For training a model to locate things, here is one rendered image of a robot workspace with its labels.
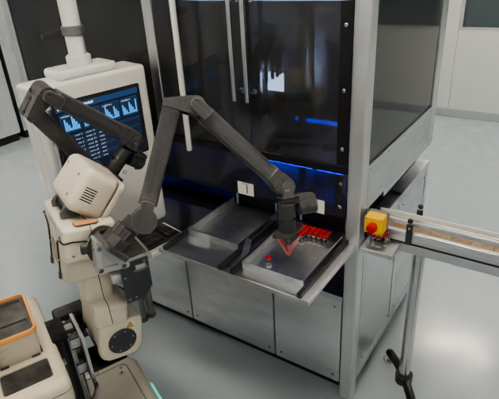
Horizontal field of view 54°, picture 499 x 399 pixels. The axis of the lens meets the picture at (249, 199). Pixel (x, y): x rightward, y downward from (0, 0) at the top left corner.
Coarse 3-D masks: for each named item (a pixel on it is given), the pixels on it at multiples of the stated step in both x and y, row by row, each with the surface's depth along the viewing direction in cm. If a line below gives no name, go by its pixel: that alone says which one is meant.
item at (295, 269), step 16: (272, 240) 200; (256, 256) 191; (272, 256) 190; (288, 256) 190; (304, 256) 189; (320, 256) 188; (256, 272) 181; (272, 272) 176; (288, 272) 180; (304, 272) 180
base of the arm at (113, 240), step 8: (120, 224) 145; (96, 232) 148; (112, 232) 144; (120, 232) 144; (128, 232) 145; (104, 240) 143; (112, 240) 143; (120, 240) 144; (128, 240) 146; (112, 248) 141; (120, 248) 145; (128, 248) 149; (120, 256) 143
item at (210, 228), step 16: (224, 208) 227; (240, 208) 227; (256, 208) 227; (208, 224) 216; (224, 224) 215; (240, 224) 214; (256, 224) 213; (208, 240) 203; (224, 240) 197; (240, 240) 202
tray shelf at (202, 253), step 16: (192, 224) 217; (304, 224) 212; (192, 240) 205; (336, 240) 199; (176, 256) 197; (192, 256) 194; (208, 256) 193; (224, 256) 192; (224, 272) 184; (240, 272) 182; (272, 288) 173; (288, 288) 172; (320, 288) 172; (304, 304) 167
